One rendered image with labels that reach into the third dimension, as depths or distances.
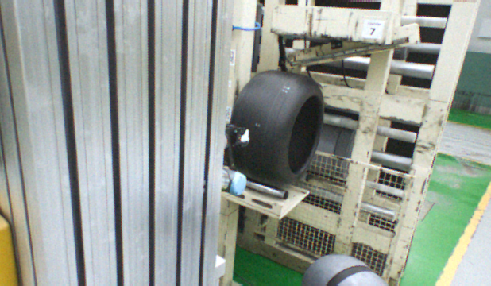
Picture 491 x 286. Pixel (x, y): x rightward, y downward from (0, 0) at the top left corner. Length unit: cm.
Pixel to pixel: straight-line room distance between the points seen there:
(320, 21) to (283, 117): 58
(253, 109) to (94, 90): 129
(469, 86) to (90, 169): 1040
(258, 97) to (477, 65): 918
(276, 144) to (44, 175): 129
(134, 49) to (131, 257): 24
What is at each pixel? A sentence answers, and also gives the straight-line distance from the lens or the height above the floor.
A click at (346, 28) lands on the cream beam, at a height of 169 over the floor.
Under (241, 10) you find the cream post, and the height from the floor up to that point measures 173.
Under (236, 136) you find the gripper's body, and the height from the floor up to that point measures 127.
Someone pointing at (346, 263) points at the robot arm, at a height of 136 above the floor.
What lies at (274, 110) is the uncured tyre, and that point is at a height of 133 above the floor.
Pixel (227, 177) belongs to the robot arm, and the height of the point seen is 121.
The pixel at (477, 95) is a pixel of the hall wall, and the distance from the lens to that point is 1061.
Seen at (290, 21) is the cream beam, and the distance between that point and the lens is 200.
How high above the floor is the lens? 170
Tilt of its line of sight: 19 degrees down
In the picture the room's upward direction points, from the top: 5 degrees clockwise
